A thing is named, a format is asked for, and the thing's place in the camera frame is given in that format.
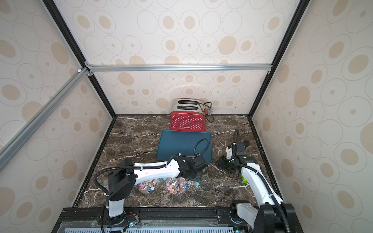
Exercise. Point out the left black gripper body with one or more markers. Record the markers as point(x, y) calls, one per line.
point(195, 175)

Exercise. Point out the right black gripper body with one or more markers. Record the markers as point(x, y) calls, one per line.
point(226, 164)

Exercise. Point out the teal rectangular tray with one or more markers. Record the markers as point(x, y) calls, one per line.
point(186, 143)

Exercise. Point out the candy ziploc bag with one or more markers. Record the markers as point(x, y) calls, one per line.
point(177, 186)
point(192, 184)
point(149, 186)

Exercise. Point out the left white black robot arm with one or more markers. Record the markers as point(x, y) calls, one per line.
point(117, 182)

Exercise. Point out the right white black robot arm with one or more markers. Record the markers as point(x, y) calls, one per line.
point(262, 189)

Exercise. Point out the green candy packet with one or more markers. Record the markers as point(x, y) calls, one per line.
point(244, 181)

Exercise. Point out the red polka dot toaster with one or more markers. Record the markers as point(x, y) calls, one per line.
point(187, 115)

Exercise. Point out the horizontal aluminium frame bar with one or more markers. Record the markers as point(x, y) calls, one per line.
point(184, 67)

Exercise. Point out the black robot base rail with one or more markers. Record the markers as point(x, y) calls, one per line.
point(237, 218)

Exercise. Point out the left slanted aluminium frame bar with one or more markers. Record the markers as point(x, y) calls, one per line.
point(19, 140)

